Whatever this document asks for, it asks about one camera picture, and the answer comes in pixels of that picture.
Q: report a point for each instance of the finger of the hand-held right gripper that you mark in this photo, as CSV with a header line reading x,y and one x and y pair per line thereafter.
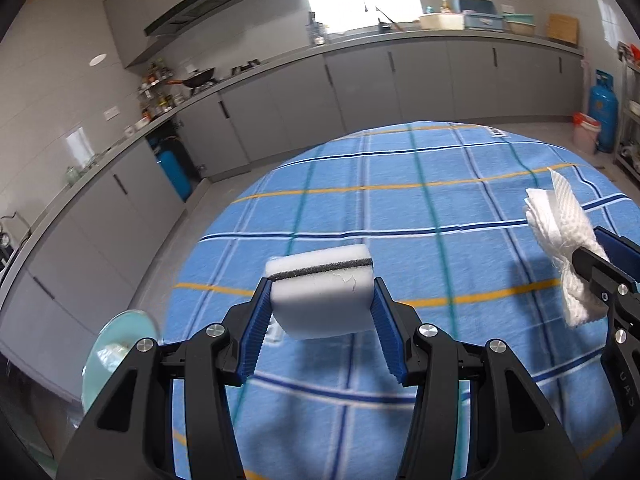
x,y
595,270
620,252

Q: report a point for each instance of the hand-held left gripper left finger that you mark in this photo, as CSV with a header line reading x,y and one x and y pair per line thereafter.
x,y
252,345

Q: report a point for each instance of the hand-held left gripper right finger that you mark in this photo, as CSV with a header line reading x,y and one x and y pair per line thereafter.
x,y
387,340

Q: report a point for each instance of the white foam net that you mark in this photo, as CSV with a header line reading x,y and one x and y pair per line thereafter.
x,y
560,230

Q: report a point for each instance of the white sponge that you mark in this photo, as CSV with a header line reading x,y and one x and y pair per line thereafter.
x,y
320,300

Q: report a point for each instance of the light blue trash bin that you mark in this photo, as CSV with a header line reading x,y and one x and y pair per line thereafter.
x,y
130,325

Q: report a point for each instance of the white bucket with red bag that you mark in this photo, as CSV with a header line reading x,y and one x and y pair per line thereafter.
x,y
585,137

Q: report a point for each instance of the blue plaid tablecloth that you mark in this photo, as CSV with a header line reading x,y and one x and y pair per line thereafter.
x,y
400,210

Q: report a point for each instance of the blue gas cylinder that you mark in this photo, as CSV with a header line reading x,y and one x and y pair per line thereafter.
x,y
602,115

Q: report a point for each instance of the metal shelf rack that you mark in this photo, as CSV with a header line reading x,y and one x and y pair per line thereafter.
x,y
623,85

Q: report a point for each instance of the blue water filter tank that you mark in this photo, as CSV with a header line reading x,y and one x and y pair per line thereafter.
x,y
175,175

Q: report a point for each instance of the wooden cutting board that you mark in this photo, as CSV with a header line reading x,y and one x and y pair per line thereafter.
x,y
562,29

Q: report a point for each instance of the green kettle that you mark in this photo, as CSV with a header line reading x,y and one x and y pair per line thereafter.
x,y
72,175

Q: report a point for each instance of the green plastic basin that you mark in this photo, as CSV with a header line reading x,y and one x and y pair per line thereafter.
x,y
520,25

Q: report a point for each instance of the grey kitchen base cabinets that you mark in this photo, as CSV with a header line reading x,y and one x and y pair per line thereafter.
x,y
425,80

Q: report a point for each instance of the white microwave oven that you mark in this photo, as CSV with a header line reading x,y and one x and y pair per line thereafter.
x,y
4,250

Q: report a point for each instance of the metal spice rack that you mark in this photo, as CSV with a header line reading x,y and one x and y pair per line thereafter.
x,y
155,95

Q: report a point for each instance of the black wok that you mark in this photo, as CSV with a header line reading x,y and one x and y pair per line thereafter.
x,y
200,78

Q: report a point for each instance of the blue dish box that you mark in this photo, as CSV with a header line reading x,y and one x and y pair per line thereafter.
x,y
477,15

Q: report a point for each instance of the black gas stove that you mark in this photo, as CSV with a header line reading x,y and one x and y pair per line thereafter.
x,y
247,65

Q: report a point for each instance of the white plastic basin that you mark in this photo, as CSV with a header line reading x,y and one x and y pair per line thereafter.
x,y
440,21

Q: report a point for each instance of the soap bottle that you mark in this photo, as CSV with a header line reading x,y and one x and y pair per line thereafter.
x,y
445,7

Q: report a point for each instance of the knife holder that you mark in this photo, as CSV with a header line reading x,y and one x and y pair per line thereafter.
x,y
316,35

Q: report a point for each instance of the black sink faucet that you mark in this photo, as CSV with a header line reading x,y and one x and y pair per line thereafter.
x,y
385,25

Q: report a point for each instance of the black range hood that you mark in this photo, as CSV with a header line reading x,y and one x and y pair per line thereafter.
x,y
195,7

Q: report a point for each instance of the white wall switch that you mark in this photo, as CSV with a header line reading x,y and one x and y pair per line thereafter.
x,y
112,113

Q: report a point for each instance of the grey wall cabinets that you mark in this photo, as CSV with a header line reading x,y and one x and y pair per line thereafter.
x,y
150,0

